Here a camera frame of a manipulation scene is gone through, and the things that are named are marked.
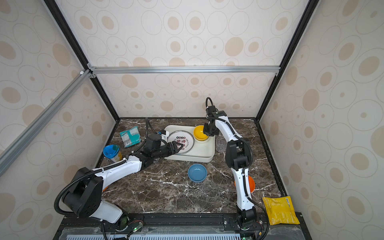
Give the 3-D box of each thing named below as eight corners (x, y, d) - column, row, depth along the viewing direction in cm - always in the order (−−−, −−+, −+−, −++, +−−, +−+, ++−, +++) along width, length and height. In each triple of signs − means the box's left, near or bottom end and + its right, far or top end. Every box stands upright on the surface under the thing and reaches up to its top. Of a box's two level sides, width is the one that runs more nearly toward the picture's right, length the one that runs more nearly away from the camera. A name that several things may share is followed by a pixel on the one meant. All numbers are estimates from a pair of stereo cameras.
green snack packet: (124, 148, 104) (123, 145, 102) (121, 134, 112) (119, 132, 110) (143, 141, 108) (142, 138, 106) (138, 128, 116) (137, 126, 114)
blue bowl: (188, 182, 89) (187, 179, 86) (188, 166, 95) (188, 163, 93) (207, 182, 89) (207, 179, 86) (206, 166, 96) (206, 163, 93)
